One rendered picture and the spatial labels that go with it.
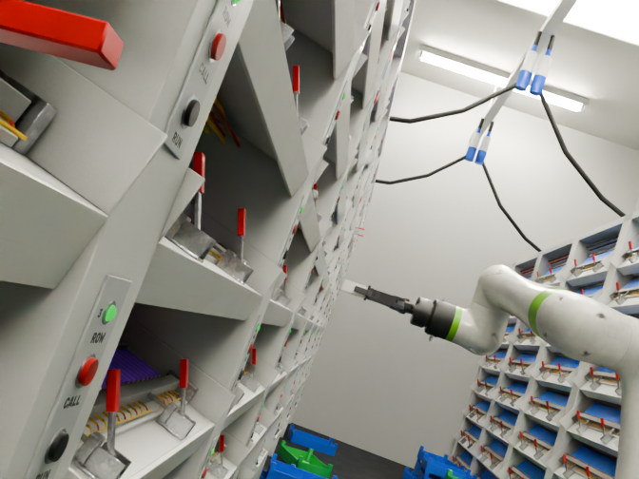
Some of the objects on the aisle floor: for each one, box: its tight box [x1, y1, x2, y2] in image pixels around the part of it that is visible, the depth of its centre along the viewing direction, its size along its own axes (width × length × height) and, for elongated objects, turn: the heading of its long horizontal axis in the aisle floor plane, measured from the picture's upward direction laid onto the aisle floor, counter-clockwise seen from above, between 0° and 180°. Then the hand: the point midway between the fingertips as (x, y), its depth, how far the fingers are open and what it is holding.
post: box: [121, 0, 381, 479], centre depth 111 cm, size 20×9×182 cm, turn 157°
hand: (354, 288), depth 178 cm, fingers closed
